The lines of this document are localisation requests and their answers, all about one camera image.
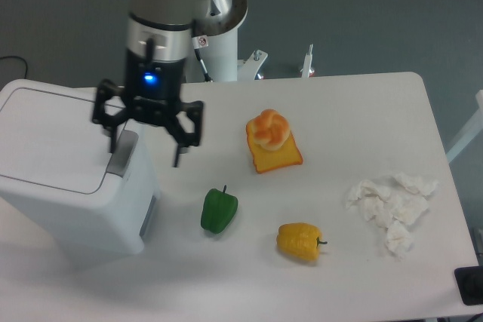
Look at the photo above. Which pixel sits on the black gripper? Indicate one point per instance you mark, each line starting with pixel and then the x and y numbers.
pixel 154 92

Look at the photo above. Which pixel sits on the white trash can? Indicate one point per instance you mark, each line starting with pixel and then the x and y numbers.
pixel 57 168

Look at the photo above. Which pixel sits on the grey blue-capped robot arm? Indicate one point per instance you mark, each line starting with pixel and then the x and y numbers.
pixel 170 42

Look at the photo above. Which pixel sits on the green bell pepper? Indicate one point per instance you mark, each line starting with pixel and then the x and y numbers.
pixel 219 208

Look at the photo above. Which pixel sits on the braided bread roll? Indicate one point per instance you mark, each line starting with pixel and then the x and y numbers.
pixel 270 130

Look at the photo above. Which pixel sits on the toast bread slice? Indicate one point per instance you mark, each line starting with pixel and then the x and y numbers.
pixel 264 161

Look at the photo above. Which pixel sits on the yellow bell pepper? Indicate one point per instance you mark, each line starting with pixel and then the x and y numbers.
pixel 300 240

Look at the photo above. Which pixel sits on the crumpled white tissue paper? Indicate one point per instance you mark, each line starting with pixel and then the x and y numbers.
pixel 394 203

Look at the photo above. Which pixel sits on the black device at edge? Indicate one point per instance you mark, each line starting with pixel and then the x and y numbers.
pixel 469 283

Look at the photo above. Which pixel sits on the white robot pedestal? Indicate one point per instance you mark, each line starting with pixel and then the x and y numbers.
pixel 214 54

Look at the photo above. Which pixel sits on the white frame post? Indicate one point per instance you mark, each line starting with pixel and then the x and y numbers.
pixel 468 132

